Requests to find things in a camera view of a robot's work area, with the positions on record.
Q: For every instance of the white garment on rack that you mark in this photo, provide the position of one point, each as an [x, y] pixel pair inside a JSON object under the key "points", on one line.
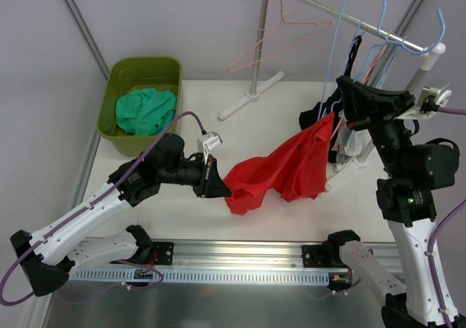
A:
{"points": [[343, 159]]}

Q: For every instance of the white slotted cable duct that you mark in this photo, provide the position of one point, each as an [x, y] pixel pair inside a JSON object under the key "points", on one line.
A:
{"points": [[205, 276]]}

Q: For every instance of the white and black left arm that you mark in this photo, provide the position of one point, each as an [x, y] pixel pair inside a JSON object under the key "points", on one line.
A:
{"points": [[131, 184]]}

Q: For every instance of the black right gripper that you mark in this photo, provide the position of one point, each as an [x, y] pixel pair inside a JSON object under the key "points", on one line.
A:
{"points": [[381, 108]]}

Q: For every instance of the red tank top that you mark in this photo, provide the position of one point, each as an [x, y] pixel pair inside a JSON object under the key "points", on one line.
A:
{"points": [[296, 170]]}

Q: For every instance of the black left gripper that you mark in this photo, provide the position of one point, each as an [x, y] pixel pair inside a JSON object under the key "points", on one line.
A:
{"points": [[204, 178]]}

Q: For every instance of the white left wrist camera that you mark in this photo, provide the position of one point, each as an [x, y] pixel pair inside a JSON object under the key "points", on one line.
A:
{"points": [[207, 143]]}

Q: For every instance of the green tank top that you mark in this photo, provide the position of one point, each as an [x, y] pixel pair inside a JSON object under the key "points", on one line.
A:
{"points": [[145, 112]]}

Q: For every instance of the black tank top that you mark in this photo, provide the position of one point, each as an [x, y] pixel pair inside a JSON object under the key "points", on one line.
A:
{"points": [[321, 109]]}

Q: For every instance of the silver and white clothes rack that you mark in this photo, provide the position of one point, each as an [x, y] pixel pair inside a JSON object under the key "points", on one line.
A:
{"points": [[430, 55]]}

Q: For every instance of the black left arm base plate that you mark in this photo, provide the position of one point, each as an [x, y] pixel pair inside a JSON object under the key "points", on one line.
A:
{"points": [[161, 253]]}

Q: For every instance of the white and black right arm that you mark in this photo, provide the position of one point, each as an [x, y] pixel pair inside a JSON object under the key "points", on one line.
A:
{"points": [[405, 198]]}

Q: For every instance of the olive green plastic basket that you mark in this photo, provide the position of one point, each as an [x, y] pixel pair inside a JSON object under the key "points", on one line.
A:
{"points": [[128, 75]]}

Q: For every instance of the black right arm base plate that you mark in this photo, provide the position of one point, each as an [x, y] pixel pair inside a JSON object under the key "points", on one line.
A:
{"points": [[321, 256]]}

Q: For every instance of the pink wire hanger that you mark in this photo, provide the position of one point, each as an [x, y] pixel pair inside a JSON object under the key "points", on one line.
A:
{"points": [[363, 76], [289, 33]]}

